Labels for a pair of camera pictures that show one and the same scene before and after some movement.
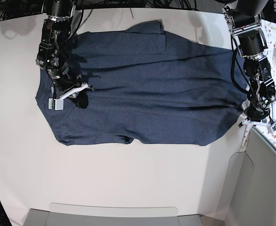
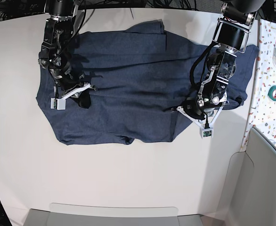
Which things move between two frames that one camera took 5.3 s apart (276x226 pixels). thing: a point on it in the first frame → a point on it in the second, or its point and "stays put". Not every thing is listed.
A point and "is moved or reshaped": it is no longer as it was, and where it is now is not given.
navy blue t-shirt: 150,84 is moved or reshaped
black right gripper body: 255,115 → 195,107
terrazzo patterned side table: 275,128 stays put
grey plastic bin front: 70,214 stays put
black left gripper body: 65,75 stays put
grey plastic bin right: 255,190 stays put
